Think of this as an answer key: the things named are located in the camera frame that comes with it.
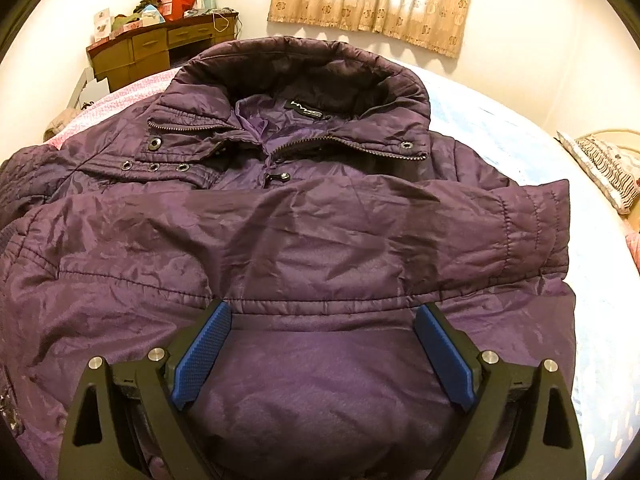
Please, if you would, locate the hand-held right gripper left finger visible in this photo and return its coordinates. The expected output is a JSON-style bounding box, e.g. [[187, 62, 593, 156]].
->
[[57, 299, 233, 480]]

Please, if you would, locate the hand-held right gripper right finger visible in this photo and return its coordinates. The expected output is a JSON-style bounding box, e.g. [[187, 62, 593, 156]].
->
[[414, 302, 587, 480]]

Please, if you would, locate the purple padded jacket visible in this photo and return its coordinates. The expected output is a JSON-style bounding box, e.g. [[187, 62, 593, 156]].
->
[[0, 36, 578, 480]]

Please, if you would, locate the blue polka dot bed sheet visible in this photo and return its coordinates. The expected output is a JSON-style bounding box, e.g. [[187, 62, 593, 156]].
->
[[390, 57, 640, 480]]

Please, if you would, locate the striped patterned pillow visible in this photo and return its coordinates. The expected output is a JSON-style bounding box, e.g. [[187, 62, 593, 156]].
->
[[556, 130, 640, 216]]

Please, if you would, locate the pink blanket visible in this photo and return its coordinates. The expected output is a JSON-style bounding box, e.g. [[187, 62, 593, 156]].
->
[[42, 67, 181, 150]]

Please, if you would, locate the white card box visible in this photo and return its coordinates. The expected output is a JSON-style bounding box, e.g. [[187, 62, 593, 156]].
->
[[92, 7, 114, 44]]

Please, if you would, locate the beige patterned curtain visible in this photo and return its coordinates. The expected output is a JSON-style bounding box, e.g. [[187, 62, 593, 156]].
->
[[267, 0, 478, 59]]

